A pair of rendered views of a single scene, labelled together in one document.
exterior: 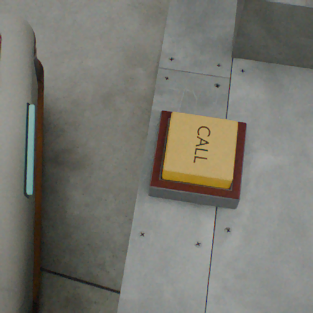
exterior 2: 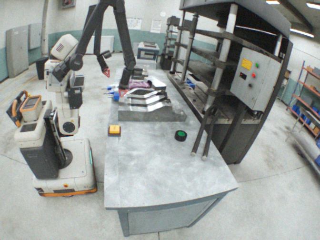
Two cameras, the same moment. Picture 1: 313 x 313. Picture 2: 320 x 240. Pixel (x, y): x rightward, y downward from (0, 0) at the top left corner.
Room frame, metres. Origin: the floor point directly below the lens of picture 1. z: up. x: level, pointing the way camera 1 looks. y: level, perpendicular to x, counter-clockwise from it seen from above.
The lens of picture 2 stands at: (-0.46, -0.05, 1.43)
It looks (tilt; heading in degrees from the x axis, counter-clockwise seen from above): 33 degrees down; 340
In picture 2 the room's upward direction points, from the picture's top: 11 degrees clockwise
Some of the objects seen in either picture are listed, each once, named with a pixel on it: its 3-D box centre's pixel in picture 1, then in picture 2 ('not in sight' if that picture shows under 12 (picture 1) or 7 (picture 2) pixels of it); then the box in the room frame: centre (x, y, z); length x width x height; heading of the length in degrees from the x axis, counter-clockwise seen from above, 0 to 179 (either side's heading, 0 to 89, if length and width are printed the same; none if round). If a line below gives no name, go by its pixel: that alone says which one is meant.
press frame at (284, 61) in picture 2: not in sight; (237, 87); (1.10, -1.68, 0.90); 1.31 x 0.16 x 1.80; 178
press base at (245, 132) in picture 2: not in sight; (200, 117); (1.12, -1.20, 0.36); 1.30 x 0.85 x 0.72; 178
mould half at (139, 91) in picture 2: not in sight; (136, 87); (0.91, -0.24, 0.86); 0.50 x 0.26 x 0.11; 105
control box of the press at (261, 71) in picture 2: not in sight; (231, 133); (0.32, -1.01, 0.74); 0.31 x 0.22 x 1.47; 178
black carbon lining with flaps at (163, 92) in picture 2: not in sight; (149, 98); (0.56, -0.30, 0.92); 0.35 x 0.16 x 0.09; 88
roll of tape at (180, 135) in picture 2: not in sight; (180, 135); (0.23, -0.46, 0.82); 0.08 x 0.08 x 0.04
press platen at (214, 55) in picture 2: not in sight; (218, 62); (1.10, -1.22, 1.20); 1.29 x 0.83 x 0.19; 178
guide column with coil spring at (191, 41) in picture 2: not in sight; (186, 60); (1.30, -0.88, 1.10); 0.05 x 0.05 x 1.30
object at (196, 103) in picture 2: not in sight; (208, 92); (1.12, -1.21, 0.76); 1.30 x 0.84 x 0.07; 178
